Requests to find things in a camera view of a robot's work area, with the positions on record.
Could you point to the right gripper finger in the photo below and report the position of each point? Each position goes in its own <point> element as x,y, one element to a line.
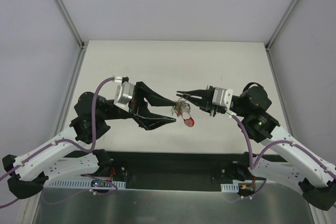
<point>199,94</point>
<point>204,104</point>

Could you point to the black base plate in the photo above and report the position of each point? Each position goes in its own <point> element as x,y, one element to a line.
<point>179,171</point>

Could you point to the white cable duct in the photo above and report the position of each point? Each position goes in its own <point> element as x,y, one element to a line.
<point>230,188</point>
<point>86,183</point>

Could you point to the aluminium frame post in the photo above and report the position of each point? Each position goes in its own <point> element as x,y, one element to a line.
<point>281,24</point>
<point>70,23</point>

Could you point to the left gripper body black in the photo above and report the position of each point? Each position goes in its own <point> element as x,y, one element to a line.
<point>138,103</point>

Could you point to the right white cable duct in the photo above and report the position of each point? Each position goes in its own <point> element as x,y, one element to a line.
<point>230,188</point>

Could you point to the left aluminium frame post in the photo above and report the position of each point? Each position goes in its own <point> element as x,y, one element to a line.
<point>70,23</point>

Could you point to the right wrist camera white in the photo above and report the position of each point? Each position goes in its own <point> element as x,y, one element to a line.
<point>222,97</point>

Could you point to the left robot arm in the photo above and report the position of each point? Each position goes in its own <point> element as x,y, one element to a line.
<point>73,151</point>

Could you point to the metal key holder red handle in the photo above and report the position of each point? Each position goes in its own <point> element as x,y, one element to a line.
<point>182,109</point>

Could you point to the left white cable duct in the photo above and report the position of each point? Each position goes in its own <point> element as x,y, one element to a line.
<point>86,183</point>

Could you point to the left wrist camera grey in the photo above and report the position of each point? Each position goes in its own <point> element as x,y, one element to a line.
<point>124,95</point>

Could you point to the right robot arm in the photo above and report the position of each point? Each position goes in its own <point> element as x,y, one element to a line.
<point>273,153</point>

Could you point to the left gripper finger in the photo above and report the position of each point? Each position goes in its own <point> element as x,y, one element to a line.
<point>155,99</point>
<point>150,121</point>

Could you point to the right aluminium frame post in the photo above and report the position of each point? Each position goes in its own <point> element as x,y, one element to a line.
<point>281,24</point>

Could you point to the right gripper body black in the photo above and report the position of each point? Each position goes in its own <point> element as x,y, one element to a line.
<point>209,100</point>

